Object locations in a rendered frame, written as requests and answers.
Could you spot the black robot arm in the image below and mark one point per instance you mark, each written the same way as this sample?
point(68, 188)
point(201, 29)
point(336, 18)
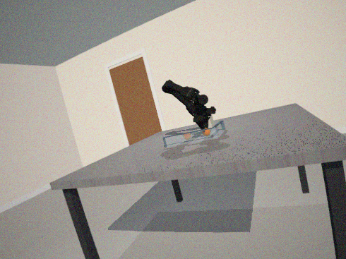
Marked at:
point(188, 96)

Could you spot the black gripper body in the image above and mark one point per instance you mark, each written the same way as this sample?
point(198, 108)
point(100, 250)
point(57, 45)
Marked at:
point(200, 115)

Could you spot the clear low corner wall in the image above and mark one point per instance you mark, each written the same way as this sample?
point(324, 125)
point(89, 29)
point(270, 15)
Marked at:
point(198, 136)

